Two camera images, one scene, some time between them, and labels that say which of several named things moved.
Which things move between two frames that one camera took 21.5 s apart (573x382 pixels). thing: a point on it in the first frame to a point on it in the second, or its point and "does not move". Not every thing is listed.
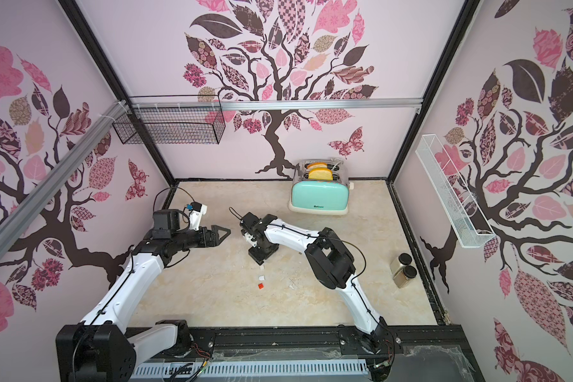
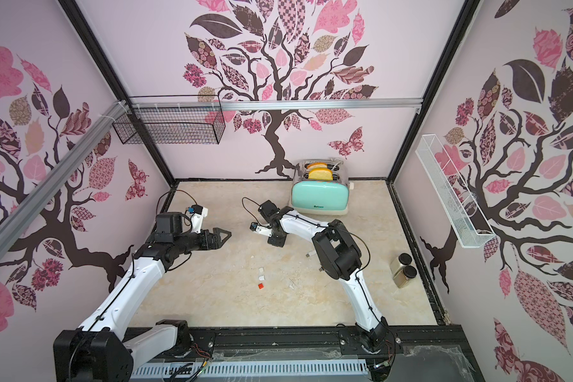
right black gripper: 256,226 to 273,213
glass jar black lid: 403,259 does not move
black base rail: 416,354 does not move
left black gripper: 213,241 does not move
